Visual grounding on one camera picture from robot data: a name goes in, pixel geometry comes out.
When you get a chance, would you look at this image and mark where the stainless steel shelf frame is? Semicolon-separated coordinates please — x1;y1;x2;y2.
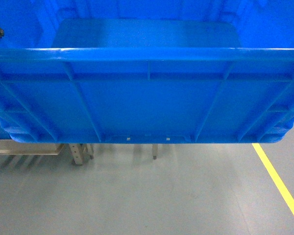
0;138;160;166

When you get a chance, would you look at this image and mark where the yellow floor tape line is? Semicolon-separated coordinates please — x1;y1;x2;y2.
252;143;294;216

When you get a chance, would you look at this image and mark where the large blue plastic crate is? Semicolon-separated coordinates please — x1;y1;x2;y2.
0;0;294;143

